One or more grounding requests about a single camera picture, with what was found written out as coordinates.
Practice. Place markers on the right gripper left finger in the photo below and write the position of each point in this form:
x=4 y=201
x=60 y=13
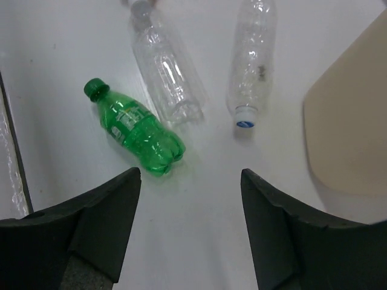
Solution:
x=78 y=244

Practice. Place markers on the beige plastic bin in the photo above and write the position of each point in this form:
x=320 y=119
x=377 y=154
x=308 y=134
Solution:
x=345 y=117

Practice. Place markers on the clear bottle centre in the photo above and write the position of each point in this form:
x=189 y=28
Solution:
x=169 y=75

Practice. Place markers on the clear bottle near bin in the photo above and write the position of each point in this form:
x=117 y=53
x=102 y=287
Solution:
x=251 y=68

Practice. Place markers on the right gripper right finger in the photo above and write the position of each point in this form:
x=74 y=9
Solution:
x=296 y=246

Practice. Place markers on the green plastic bottle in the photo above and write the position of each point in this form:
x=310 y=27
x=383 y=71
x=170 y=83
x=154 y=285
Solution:
x=135 y=128

